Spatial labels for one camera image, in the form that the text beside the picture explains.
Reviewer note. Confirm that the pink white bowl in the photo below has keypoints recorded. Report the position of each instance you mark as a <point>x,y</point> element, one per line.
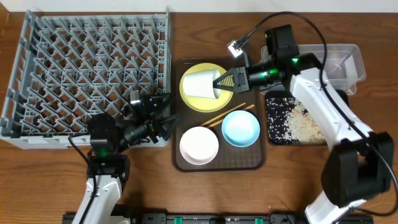
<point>199,145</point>

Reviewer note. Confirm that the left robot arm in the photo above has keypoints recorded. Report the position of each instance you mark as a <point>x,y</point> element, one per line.
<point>108,167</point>

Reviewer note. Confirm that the pale green cup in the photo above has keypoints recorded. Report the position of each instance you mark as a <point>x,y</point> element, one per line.
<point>200,84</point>

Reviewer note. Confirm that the black waste tray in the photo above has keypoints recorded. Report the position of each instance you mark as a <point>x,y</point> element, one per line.
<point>280,124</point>

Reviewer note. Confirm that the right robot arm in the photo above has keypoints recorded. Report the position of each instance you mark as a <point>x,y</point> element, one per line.
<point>359,166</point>

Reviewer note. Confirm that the upper wooden chopstick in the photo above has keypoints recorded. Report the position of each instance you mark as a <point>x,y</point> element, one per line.
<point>222,114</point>

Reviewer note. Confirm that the grey plastic dish rack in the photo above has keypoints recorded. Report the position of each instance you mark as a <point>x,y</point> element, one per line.
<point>69,68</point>

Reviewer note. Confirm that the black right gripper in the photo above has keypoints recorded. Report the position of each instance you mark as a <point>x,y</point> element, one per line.
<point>241,84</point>

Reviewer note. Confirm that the clear plastic waste bin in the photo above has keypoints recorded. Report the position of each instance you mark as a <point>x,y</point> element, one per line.
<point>344,67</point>

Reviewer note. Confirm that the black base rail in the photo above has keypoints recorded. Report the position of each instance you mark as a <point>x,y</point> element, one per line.
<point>161,218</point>

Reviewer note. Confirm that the spilled rice pile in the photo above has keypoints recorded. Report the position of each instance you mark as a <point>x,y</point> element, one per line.
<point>298,124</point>

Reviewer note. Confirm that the light blue bowl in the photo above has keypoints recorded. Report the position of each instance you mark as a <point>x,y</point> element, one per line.
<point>240,128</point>

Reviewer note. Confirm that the wooden chopstick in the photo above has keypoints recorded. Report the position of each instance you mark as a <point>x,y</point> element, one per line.
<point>222,114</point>
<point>220,121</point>

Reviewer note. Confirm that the brown serving tray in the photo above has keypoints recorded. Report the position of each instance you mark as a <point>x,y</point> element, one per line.
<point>229,157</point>

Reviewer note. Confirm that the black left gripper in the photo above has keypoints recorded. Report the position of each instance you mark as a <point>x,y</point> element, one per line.
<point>154,118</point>

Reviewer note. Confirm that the lower wooden chopstick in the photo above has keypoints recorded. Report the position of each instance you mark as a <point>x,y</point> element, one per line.
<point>220,121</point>

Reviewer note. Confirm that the yellow round plate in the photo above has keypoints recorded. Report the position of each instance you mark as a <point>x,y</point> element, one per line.
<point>205,105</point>

